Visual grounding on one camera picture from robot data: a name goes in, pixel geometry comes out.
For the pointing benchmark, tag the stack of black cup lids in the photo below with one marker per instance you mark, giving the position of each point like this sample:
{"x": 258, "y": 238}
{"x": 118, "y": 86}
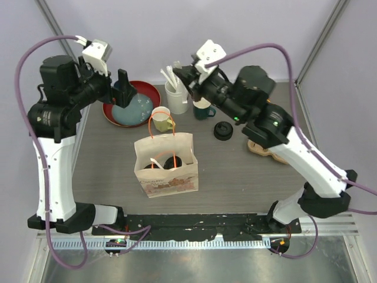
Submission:
{"x": 223, "y": 131}

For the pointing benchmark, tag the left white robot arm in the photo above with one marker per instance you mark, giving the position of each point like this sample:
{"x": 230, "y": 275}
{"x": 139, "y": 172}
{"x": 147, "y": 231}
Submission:
{"x": 67, "y": 88}

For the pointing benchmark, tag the wrapped white straw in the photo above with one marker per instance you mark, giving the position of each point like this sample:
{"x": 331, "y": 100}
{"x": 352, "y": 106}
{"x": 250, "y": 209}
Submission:
{"x": 170, "y": 76}

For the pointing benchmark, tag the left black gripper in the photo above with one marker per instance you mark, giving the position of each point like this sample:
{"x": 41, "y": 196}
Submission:
{"x": 121, "y": 95}

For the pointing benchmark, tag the black lid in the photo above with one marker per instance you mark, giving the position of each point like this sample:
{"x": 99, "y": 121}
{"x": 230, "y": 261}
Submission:
{"x": 152, "y": 166}
{"x": 172, "y": 163}

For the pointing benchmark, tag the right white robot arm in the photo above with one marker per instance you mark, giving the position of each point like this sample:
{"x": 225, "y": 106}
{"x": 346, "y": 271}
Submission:
{"x": 246, "y": 101}

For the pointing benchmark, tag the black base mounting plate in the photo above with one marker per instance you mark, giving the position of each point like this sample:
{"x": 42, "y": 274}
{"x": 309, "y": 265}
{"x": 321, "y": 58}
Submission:
{"x": 201, "y": 227}

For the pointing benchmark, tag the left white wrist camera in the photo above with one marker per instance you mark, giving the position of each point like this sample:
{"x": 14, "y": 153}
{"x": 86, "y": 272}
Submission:
{"x": 96, "y": 53}

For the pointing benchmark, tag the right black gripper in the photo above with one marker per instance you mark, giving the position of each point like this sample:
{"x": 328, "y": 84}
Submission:
{"x": 189, "y": 76}

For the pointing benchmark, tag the white straw holder cup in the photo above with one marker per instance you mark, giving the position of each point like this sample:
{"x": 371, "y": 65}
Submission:
{"x": 174, "y": 101}

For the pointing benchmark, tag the red round tray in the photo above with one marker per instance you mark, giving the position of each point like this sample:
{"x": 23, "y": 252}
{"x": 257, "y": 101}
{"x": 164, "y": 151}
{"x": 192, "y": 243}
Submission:
{"x": 142, "y": 88}

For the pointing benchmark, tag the yellow mug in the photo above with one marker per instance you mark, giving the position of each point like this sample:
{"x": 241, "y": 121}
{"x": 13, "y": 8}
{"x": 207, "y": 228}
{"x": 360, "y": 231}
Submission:
{"x": 162, "y": 120}

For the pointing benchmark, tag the printed paper takeout bag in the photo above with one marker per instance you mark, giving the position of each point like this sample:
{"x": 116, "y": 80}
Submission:
{"x": 161, "y": 182}

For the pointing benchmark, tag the dark green mug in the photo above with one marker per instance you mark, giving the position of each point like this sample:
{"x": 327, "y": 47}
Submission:
{"x": 203, "y": 110}

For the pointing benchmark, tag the blue grey plate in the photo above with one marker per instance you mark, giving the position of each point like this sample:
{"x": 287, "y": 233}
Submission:
{"x": 138, "y": 111}

